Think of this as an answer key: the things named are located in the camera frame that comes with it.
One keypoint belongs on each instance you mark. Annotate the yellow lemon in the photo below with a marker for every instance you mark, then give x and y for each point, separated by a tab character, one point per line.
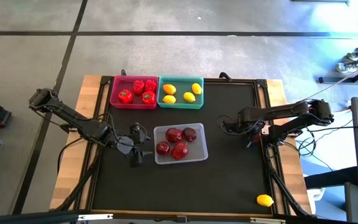
189	97
169	89
169	99
196	88
265	200

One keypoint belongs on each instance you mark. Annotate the black metal stand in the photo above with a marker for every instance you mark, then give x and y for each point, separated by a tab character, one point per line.
334	80

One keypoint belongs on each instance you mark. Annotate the silver metal bracket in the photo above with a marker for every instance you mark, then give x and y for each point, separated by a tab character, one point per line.
267	220
95	217

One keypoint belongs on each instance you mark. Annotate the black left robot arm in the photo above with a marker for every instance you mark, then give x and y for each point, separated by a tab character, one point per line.
73	119

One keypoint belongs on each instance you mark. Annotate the pink plastic bin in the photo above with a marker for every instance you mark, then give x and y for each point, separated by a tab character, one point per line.
118	84

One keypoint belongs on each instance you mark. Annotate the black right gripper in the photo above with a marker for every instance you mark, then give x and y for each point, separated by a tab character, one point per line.
242	127

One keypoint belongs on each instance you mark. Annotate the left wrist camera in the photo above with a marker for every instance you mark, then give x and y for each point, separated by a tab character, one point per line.
137	129

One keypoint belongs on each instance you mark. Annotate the teal plastic bin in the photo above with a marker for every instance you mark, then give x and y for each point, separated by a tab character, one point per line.
180	93

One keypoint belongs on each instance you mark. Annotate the clear plastic bin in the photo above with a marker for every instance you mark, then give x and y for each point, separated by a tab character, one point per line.
197	155

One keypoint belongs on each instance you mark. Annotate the black support beam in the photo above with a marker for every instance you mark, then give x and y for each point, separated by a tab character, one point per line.
328	179

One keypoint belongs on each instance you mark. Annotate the dark red apple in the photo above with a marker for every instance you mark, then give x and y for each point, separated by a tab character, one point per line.
163	148
189	134
256	139
173	135

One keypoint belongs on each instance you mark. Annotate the black aluminium table frame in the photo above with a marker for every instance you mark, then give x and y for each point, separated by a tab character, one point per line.
262	93

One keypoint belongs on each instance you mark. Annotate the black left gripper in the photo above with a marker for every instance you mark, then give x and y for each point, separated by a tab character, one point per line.
124	144

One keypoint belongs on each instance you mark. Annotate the person's shoe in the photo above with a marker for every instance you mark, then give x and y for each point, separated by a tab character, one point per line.
354	55
346	67

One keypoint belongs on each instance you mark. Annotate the black crossbar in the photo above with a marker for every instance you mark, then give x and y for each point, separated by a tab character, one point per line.
26	218

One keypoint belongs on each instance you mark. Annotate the black table mat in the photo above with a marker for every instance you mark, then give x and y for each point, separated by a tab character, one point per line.
182	186

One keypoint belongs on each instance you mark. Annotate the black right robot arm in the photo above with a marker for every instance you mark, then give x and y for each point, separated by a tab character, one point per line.
278	111

